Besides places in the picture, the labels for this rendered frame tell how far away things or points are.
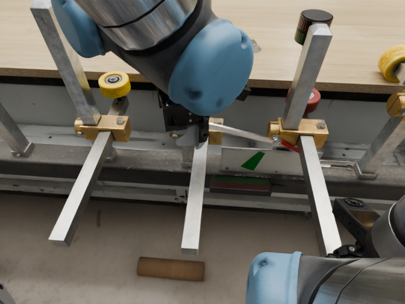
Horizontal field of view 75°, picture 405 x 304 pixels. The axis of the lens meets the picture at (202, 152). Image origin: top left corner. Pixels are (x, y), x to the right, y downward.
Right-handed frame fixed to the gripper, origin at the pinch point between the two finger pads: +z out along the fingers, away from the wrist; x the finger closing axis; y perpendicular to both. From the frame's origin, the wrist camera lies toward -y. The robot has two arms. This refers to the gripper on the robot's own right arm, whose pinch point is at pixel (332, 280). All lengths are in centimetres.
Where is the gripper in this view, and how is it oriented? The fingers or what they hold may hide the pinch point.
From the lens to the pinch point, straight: 55.2
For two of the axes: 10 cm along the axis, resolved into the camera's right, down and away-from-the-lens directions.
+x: 10.0, 0.6, -0.5
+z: 0.0, 6.6, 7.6
